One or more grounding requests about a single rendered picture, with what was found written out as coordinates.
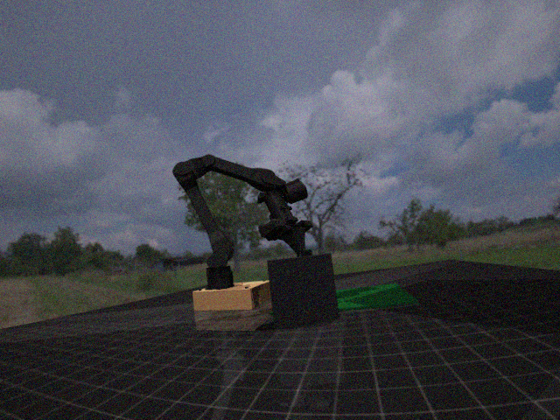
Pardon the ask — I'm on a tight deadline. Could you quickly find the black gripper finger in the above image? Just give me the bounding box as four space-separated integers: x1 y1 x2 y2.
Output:
297 227 306 251
276 227 300 255

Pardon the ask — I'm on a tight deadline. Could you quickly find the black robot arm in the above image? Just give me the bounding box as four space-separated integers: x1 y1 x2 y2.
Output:
172 154 308 291

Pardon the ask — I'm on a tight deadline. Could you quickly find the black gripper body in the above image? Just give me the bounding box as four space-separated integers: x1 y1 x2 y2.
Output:
262 203 313 238

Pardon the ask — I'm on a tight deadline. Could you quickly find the green circuit board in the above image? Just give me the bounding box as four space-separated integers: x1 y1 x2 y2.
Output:
336 283 418 312

